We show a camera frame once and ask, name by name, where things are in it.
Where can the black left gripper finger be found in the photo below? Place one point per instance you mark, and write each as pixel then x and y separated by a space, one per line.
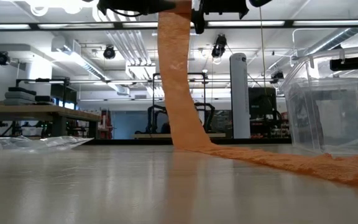
pixel 162 4

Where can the orange cloth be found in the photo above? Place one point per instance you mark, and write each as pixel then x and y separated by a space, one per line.
pixel 179 93

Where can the white cylindrical column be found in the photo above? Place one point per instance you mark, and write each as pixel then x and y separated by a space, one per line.
pixel 239 93

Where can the black cabinet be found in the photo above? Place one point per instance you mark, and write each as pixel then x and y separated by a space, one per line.
pixel 261 99

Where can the red tool cart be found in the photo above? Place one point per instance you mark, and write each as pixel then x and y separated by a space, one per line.
pixel 106 124

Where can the wooden workbench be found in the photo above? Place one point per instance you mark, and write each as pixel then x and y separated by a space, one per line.
pixel 42 110

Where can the stack of grey pads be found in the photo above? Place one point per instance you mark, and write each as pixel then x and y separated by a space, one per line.
pixel 17 95

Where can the clear plastic storage bin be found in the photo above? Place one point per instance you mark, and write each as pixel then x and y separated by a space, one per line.
pixel 322 124

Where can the clear plastic bag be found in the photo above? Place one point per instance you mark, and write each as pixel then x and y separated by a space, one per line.
pixel 26 143

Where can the black distant rig frame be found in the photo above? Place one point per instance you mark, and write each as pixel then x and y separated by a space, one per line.
pixel 197 73

